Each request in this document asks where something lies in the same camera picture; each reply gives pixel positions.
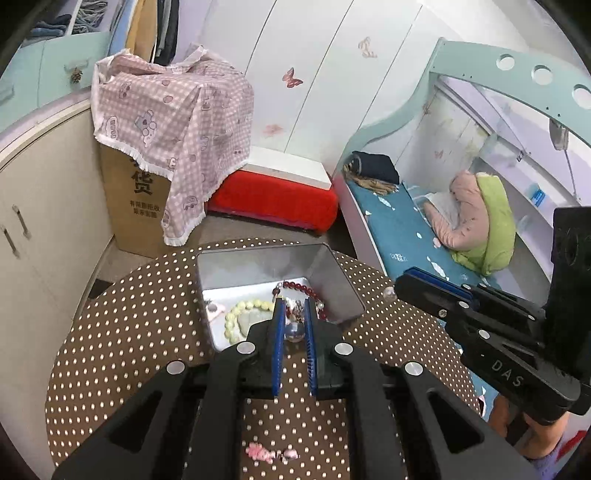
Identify pink checked cloth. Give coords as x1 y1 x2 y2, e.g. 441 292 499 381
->
90 45 256 247

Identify red stool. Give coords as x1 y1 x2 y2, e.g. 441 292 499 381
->
205 168 340 232

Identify metal tin box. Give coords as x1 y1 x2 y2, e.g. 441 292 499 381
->
196 242 365 354

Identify pink flower hair clip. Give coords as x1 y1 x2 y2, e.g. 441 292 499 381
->
246 442 300 462

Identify pale jade pendant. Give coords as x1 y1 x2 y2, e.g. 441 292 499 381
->
238 310 273 340

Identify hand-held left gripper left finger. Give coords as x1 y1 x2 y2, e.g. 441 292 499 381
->
51 298 287 480

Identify row of hanging clothes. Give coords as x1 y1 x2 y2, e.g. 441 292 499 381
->
124 0 181 65

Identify pink and green pillows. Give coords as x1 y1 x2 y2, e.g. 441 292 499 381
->
450 172 517 277

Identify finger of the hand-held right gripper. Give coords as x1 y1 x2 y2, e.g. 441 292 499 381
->
394 274 543 344
406 267 546 324

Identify stack of folded jeans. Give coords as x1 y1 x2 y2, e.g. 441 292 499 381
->
30 0 75 38

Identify beige low cabinet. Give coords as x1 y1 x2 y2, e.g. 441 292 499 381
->
0 95 116 444

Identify brown polka dot round table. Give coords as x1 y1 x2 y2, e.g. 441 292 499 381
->
45 237 483 480

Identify pink blanket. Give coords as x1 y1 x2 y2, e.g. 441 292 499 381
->
424 170 492 250

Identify white wardrobe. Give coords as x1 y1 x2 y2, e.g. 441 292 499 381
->
198 0 439 171

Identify folded grey blue clothes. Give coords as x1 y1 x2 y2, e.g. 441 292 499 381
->
74 0 109 33

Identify teal bunk bed frame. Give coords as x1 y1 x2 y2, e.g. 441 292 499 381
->
332 39 591 287

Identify white board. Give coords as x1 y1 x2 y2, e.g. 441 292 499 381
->
242 145 334 190

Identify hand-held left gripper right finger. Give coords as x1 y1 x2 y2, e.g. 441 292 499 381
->
302 300 541 480

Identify white pillow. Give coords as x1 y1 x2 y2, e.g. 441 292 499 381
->
413 191 458 217

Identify cream bead bracelet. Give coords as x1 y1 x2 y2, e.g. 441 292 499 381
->
224 299 276 344

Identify tan folded garment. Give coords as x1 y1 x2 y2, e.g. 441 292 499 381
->
342 161 400 195

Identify dark red bead bracelet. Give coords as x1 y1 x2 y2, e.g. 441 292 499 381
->
276 279 329 324

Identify stair storage cabinet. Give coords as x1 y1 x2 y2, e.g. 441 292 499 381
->
0 0 121 102

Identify clear crystal bead bracelet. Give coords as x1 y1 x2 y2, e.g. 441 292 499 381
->
277 295 324 343

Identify blue printed mattress sheet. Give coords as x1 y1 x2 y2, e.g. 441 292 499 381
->
344 178 490 287

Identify cardboard box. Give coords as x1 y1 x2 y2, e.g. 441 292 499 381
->
99 143 174 259

